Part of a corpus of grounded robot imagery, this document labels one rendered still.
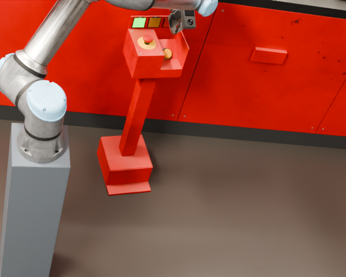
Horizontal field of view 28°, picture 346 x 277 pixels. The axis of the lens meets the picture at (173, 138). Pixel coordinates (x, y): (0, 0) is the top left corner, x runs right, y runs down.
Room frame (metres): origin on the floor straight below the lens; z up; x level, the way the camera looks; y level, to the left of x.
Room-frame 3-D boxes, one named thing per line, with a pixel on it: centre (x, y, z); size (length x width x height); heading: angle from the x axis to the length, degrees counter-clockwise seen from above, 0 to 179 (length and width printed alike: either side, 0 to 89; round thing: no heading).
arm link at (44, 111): (1.40, 0.40, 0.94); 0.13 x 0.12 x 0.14; 58
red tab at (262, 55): (2.48, -0.28, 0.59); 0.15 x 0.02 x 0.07; 110
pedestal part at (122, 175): (2.05, 0.17, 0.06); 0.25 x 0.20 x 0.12; 31
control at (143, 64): (2.07, 0.18, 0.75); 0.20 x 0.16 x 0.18; 121
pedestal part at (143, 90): (2.07, 0.18, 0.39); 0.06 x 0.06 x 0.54; 31
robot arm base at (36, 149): (1.40, 0.39, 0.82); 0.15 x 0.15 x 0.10
